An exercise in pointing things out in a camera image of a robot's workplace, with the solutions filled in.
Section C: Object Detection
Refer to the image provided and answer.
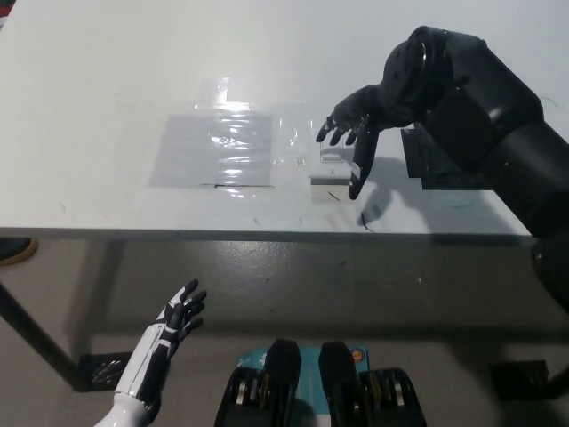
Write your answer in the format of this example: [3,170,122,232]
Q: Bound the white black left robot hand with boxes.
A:
[113,278,209,408]

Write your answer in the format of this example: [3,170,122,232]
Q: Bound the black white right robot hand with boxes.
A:
[315,82,400,201]

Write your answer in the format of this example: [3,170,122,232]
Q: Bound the white rocker wall switch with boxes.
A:
[307,128,357,187]

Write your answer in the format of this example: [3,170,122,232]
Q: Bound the black table foot plate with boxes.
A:
[73,353,132,393]
[487,359,551,393]

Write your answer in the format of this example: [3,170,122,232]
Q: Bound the clear plastic film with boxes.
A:
[193,78,315,199]

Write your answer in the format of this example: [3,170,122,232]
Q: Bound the black tape square patch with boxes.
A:
[399,127,494,191]

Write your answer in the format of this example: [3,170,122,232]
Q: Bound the black diagonal table brace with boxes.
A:
[0,282,84,392]

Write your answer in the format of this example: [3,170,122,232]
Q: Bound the black shoe with tan sole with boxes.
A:
[0,237,40,268]

